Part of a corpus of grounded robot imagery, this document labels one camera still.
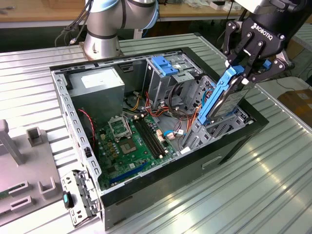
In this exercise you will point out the green RAM stick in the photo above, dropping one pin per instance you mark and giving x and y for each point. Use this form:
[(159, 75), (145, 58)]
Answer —
[(11, 192)]

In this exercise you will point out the brown cardboard box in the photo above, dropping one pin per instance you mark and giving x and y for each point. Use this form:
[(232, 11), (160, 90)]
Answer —
[(299, 102)]

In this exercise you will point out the hard disk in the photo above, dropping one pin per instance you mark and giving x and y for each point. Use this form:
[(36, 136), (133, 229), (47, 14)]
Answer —
[(229, 102)]

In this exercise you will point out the blue plastic drive bracket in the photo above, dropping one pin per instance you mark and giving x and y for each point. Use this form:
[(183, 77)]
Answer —
[(163, 65)]

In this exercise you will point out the wooden desk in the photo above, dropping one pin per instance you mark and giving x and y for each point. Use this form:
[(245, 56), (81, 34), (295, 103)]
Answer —
[(24, 12)]

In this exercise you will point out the metal drive cage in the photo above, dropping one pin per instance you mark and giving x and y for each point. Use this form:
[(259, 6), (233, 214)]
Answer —
[(156, 85)]

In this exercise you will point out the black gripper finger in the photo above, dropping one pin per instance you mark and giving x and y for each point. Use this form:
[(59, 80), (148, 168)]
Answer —
[(282, 65), (231, 41)]

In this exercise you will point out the teal case latch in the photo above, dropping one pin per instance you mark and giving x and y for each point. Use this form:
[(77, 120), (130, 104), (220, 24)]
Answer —
[(67, 200)]

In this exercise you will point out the black RAM slot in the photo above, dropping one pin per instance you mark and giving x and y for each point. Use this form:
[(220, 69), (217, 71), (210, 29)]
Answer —
[(148, 139), (156, 135)]

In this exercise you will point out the blue expansion slot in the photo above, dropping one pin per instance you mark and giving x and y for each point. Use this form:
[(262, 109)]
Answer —
[(126, 174)]

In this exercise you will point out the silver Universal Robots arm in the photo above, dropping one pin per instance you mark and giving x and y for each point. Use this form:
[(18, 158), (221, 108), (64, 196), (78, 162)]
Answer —
[(102, 24)]

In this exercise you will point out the CPU socket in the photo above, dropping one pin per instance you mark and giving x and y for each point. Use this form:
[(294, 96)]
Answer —
[(128, 147)]

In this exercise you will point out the black open PC case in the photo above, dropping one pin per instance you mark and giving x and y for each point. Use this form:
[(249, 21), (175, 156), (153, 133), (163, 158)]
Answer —
[(170, 175)]

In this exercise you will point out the grey Dell power supply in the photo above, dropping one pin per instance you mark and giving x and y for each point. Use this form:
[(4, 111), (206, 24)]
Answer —
[(97, 102)]

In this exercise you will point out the green motherboard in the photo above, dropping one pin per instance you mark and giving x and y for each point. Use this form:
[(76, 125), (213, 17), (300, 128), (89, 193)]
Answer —
[(117, 165)]

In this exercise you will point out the metal disk bay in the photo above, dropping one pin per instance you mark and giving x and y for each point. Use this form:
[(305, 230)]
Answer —
[(214, 131)]

